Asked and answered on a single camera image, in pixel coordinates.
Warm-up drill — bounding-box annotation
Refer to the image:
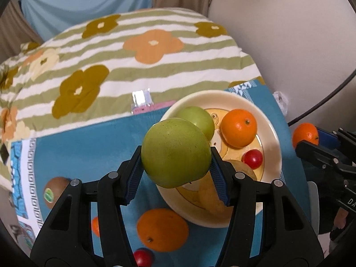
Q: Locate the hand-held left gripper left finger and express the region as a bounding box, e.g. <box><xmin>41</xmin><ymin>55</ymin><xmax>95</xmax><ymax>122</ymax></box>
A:
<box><xmin>30</xmin><ymin>145</ymin><xmax>145</xmax><ymax>267</ymax></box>

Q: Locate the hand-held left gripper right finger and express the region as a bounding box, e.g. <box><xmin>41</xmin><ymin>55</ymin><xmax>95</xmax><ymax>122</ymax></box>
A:
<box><xmin>208</xmin><ymin>147</ymin><xmax>324</xmax><ymax>267</ymax></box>

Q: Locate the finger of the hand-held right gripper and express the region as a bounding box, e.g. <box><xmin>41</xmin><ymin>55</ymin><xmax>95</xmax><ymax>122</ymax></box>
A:
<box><xmin>295</xmin><ymin>141</ymin><xmax>356</xmax><ymax>173</ymax></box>
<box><xmin>317</xmin><ymin>127</ymin><xmax>356</xmax><ymax>164</ymax></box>

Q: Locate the small tangerine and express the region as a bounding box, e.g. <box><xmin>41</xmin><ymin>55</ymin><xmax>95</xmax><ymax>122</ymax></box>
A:
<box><xmin>292</xmin><ymin>122</ymin><xmax>320</xmax><ymax>148</ymax></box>
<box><xmin>91</xmin><ymin>216</ymin><xmax>101</xmax><ymax>237</ymax></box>

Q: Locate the wrinkled reddish brown apple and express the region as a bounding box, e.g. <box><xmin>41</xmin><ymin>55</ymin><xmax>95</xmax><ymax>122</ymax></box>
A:
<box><xmin>222</xmin><ymin>160</ymin><xmax>258</xmax><ymax>182</ymax></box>

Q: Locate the small red tomato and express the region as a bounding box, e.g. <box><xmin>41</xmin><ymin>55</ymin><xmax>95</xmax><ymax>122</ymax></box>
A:
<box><xmin>133</xmin><ymin>249</ymin><xmax>154</xmax><ymax>267</ymax></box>
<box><xmin>241</xmin><ymin>149</ymin><xmax>264</xmax><ymax>170</ymax></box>

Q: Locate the green apple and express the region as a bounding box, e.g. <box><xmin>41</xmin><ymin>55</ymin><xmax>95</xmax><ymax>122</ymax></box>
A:
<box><xmin>176</xmin><ymin>106</ymin><xmax>215</xmax><ymax>142</ymax></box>
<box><xmin>140</xmin><ymin>117</ymin><xmax>212</xmax><ymax>189</ymax></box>

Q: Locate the large orange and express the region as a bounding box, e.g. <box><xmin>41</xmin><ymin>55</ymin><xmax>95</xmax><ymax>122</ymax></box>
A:
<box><xmin>220</xmin><ymin>108</ymin><xmax>258</xmax><ymax>149</ymax></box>
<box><xmin>136</xmin><ymin>208</ymin><xmax>190</xmax><ymax>253</ymax></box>

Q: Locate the cream cartoon print bowl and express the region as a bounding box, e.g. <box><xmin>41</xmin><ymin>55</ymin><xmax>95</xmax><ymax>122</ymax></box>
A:
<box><xmin>154</xmin><ymin>90</ymin><xmax>283</xmax><ymax>229</ymax></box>

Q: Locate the person's right hand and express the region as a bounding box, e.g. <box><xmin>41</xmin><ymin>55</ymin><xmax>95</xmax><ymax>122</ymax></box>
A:
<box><xmin>330</xmin><ymin>208</ymin><xmax>350</xmax><ymax>241</ymax></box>

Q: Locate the blue patterned tablecloth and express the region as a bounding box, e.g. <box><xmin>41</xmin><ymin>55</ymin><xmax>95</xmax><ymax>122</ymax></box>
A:
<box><xmin>8</xmin><ymin>79</ymin><xmax>306</xmax><ymax>267</ymax></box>

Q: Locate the clear plastic bag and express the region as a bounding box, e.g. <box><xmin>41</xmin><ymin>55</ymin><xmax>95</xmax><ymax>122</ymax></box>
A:
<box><xmin>273</xmin><ymin>90</ymin><xmax>290</xmax><ymax>114</ymax></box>

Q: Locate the silver pink packet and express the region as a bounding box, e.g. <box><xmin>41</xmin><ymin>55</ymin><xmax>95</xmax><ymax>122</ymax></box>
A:
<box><xmin>131</xmin><ymin>88</ymin><xmax>170</xmax><ymax>115</ymax></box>

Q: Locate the brown kiwi with sticker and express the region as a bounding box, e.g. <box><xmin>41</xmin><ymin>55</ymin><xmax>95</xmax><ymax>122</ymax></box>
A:
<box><xmin>43</xmin><ymin>176</ymin><xmax>71</xmax><ymax>210</ymax></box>

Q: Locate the floral striped blanket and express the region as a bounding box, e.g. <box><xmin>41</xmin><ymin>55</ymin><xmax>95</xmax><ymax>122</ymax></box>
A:
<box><xmin>0</xmin><ymin>8</ymin><xmax>263</xmax><ymax>192</ymax></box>

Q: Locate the light blue hanging cloth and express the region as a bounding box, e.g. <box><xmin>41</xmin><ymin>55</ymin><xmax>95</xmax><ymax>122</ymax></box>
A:
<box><xmin>21</xmin><ymin>0</ymin><xmax>153</xmax><ymax>41</ymax></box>

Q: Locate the black cable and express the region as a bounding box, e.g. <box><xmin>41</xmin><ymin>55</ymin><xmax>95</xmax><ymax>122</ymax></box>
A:
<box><xmin>286</xmin><ymin>71</ymin><xmax>356</xmax><ymax>127</ymax></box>

